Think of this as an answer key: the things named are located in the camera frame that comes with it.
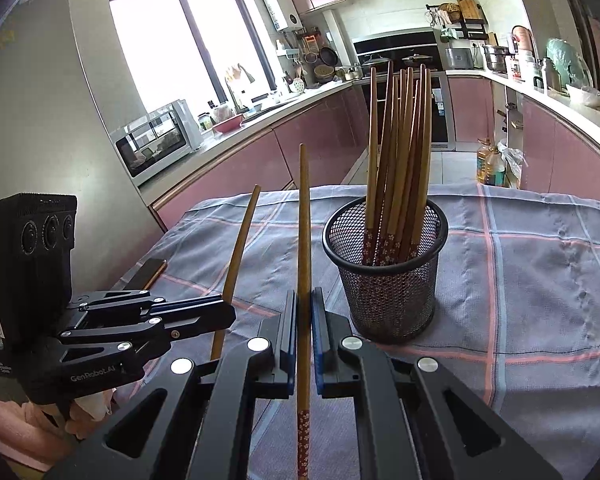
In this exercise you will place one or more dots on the person's left forearm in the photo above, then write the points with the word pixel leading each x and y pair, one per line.
pixel 15 430

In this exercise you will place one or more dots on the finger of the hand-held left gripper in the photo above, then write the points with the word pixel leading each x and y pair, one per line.
pixel 190 302
pixel 200 322

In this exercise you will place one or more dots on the wooden cutting board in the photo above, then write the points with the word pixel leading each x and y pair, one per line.
pixel 468 10

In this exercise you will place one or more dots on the black built-in oven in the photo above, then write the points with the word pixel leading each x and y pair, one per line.
pixel 441 120

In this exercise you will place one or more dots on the black range hood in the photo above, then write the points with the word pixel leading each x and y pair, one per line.
pixel 380 45

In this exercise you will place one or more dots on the black wall rack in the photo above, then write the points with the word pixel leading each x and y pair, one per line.
pixel 472 30

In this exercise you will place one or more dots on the pink base cabinets long run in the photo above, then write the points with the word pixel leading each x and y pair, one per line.
pixel 240 170

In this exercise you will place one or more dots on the black lidded pot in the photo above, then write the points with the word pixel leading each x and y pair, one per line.
pixel 411 60

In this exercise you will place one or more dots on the floral-tipped wooden chopstick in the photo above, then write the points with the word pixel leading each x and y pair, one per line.
pixel 304 240
pixel 240 250

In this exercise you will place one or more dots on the steel stockpot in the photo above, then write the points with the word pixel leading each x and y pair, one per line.
pixel 496 58

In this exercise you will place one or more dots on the blue checked tablecloth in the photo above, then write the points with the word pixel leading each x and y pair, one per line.
pixel 520 310

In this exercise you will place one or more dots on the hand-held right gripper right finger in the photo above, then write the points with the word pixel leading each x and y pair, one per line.
pixel 325 350

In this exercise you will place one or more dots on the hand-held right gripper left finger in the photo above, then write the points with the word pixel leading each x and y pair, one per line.
pixel 280 350

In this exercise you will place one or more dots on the dark flat object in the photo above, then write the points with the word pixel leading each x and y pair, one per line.
pixel 147 274

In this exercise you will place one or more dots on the grey thermos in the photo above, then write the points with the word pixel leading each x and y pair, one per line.
pixel 550 75

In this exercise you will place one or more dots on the plastic bag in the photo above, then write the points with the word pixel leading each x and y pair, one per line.
pixel 511 160

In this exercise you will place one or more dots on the white bowl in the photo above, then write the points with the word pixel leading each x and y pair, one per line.
pixel 585 95

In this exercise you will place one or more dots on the sink faucet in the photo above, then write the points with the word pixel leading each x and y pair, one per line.
pixel 239 87

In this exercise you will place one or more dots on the person's left hand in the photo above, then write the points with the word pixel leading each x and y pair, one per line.
pixel 90 407

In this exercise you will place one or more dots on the black mesh holder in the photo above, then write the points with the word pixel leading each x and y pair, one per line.
pixel 390 300

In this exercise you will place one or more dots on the pink bowl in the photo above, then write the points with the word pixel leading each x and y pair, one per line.
pixel 228 123

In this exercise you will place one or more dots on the hanging frying pan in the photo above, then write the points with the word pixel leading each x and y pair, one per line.
pixel 328 56

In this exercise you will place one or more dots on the black lidded wok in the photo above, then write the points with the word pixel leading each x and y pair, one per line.
pixel 375 62

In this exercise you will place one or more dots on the bunch of wooden chopsticks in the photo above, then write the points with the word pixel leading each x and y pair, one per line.
pixel 400 160

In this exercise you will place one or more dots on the copper pink kettle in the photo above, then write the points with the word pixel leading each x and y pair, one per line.
pixel 522 39

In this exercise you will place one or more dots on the white toaster oven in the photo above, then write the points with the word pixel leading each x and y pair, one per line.
pixel 155 142

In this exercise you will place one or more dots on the pink base cabinets short run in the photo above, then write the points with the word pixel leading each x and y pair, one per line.
pixel 555 155

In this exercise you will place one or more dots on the green plastic covered appliance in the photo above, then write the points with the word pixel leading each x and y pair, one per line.
pixel 567 60

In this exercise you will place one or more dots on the large kitchen window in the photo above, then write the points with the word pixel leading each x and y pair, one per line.
pixel 180 55

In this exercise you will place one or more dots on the silver toaster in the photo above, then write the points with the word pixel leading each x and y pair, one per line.
pixel 458 58

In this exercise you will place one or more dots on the yellow oil bottle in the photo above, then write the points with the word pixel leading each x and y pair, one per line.
pixel 486 162

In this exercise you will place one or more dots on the white water heater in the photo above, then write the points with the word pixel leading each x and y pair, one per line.
pixel 280 9

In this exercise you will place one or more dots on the steel kettle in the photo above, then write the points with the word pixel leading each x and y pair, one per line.
pixel 352 72

